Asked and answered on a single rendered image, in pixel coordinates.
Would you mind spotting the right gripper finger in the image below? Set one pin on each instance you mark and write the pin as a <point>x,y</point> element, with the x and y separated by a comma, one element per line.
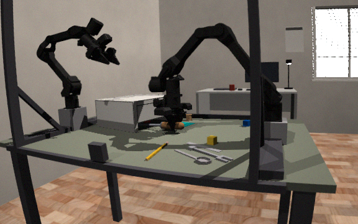
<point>180,116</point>
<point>171,120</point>

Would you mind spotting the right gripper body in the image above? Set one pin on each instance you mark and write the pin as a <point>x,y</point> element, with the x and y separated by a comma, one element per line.
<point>173,103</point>

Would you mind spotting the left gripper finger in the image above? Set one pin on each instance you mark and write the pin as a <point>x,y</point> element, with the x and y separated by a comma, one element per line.
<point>112,58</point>
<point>99,57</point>

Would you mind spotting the small blue cube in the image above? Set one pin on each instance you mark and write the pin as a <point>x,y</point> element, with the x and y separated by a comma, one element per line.
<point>246,123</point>

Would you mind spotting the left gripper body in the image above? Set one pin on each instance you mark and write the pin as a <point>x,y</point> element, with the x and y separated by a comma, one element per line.
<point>92,49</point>

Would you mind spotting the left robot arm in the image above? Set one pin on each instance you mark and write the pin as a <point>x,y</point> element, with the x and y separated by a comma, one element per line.
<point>71,84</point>

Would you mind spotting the yellow cube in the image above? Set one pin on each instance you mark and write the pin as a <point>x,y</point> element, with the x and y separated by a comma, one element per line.
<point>212,140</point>

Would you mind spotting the tan cube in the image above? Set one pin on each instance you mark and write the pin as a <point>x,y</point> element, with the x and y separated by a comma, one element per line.
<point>189,117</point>

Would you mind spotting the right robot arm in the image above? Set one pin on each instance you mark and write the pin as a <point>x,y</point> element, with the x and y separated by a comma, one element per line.
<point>174,65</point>

